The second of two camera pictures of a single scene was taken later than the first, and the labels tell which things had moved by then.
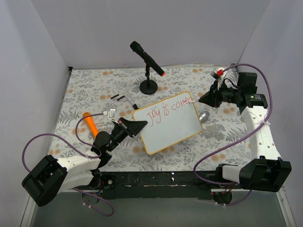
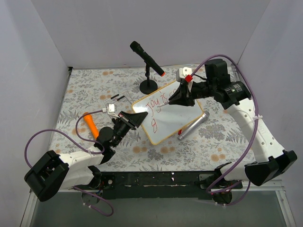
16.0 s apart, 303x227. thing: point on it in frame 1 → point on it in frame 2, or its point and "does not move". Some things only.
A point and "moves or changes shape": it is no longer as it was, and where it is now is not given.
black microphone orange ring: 136,47 does not move
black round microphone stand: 148,86 does not move
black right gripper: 218,96 → 188,93
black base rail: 193,185 does not move
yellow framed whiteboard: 169,122 moves or changes shape
